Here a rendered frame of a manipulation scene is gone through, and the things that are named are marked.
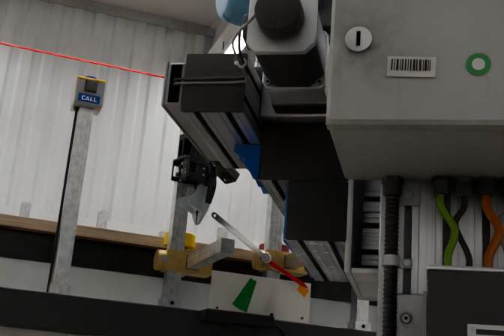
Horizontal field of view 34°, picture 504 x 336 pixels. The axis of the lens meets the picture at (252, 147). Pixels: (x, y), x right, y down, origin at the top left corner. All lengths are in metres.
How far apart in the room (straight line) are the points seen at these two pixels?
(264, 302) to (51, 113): 7.69
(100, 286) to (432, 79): 1.45
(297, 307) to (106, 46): 8.08
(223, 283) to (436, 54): 1.24
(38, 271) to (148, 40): 8.06
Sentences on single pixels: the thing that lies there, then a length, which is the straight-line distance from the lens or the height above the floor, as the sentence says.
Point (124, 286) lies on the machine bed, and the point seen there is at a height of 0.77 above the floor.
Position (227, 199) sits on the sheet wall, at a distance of 9.67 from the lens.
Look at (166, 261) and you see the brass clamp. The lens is 1.95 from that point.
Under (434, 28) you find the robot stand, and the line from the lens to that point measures 0.86.
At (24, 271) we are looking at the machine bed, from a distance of 2.12.
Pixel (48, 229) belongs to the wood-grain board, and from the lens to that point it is 2.11.
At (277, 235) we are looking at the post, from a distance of 2.06.
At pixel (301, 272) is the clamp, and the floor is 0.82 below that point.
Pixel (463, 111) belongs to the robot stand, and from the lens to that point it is 0.82.
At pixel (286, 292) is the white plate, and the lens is 2.04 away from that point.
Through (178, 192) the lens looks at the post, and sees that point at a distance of 2.00.
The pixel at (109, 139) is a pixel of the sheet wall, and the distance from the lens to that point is 9.53.
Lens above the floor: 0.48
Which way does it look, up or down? 18 degrees up
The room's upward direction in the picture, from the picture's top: 5 degrees clockwise
